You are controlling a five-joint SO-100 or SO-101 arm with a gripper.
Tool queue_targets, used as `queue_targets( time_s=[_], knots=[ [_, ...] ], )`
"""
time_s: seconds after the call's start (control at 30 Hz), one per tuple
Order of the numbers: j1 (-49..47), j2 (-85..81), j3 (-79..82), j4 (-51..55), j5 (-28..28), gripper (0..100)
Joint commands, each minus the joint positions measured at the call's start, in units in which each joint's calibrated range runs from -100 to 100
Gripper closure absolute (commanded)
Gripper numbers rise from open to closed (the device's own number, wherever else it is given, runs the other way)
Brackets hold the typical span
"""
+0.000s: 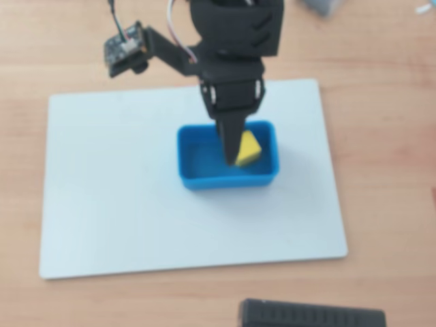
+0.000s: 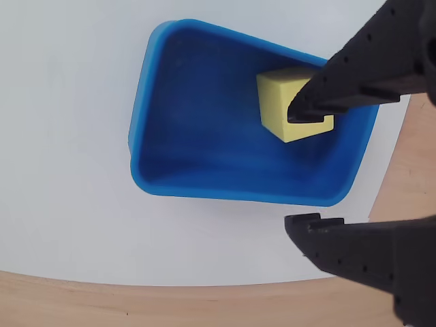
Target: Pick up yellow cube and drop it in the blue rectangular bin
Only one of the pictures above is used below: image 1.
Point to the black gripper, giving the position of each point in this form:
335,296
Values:
232,95

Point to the yellow cube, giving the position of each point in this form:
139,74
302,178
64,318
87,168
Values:
249,150

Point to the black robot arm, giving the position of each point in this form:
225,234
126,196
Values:
235,27

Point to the blue rectangular bin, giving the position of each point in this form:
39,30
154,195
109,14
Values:
204,160

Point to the white rectangular board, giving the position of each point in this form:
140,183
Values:
143,218

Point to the black ribbed box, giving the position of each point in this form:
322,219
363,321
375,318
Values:
311,315

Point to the small white piece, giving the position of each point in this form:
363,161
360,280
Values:
422,9

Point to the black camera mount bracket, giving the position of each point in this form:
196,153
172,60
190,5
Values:
170,54

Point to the black camera circuit board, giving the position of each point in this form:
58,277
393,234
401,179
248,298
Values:
121,51

